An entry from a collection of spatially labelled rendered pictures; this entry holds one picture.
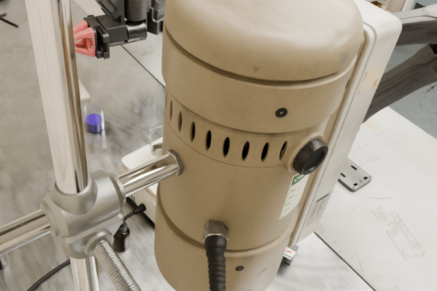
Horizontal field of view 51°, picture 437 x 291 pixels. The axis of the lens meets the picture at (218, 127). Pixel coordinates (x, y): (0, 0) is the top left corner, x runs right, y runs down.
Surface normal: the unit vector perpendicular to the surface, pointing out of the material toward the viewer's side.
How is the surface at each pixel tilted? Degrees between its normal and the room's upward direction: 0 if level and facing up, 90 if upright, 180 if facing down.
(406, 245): 0
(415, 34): 94
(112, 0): 90
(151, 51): 0
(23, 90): 0
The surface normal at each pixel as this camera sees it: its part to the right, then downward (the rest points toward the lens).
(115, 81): 0.11, -0.75
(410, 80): -0.09, 0.65
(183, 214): -0.63, 0.45
